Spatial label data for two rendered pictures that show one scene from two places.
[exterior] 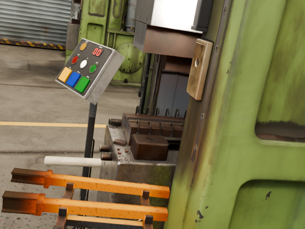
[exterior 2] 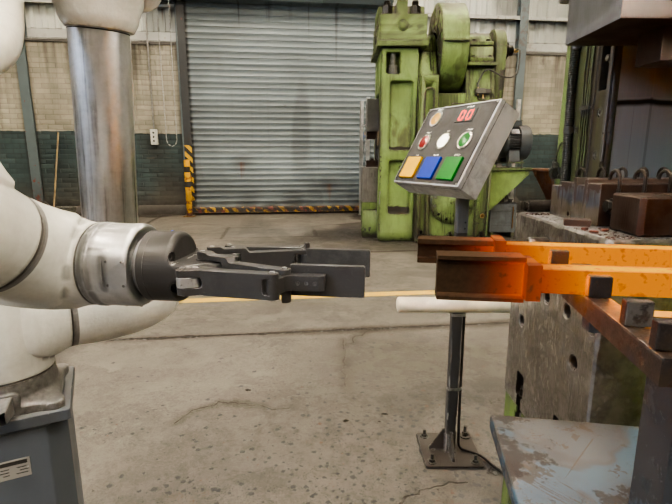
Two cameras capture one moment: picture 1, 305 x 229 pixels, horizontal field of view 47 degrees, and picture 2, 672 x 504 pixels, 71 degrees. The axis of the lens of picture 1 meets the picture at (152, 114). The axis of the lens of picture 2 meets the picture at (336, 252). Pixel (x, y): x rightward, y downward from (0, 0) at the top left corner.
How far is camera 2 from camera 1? 54 cm
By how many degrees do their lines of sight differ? 17
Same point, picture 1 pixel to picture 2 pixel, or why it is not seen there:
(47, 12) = (330, 165)
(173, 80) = (640, 117)
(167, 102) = (632, 161)
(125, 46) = not seen: hidden behind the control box
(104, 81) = (488, 156)
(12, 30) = (289, 194)
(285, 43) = not seen: outside the picture
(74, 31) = (371, 175)
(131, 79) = not seen: hidden behind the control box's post
